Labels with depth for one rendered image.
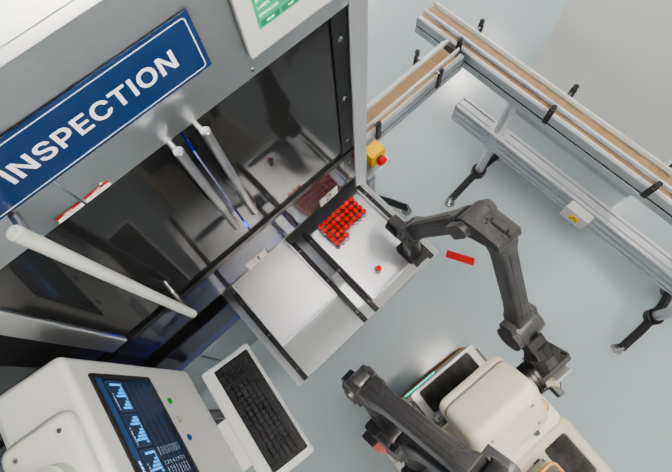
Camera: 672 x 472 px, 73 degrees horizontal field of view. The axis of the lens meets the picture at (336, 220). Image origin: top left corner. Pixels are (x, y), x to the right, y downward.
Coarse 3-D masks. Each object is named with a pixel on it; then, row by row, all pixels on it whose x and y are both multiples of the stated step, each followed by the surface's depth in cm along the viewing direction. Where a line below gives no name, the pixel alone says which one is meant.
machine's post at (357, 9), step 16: (352, 0) 95; (352, 16) 98; (352, 32) 103; (352, 48) 107; (352, 64) 112; (352, 80) 118; (352, 96) 124; (352, 112) 132; (352, 128) 140; (352, 144) 150
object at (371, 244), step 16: (368, 208) 177; (368, 224) 175; (384, 224) 174; (320, 240) 174; (352, 240) 173; (368, 240) 172; (384, 240) 172; (336, 256) 171; (352, 256) 171; (368, 256) 170; (384, 256) 170; (400, 256) 169; (352, 272) 168; (368, 272) 168; (384, 272) 168; (400, 272) 166; (368, 288) 166; (384, 288) 165
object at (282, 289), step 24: (264, 264) 171; (288, 264) 171; (240, 288) 169; (264, 288) 168; (288, 288) 168; (312, 288) 167; (264, 312) 165; (288, 312) 165; (312, 312) 164; (288, 336) 162
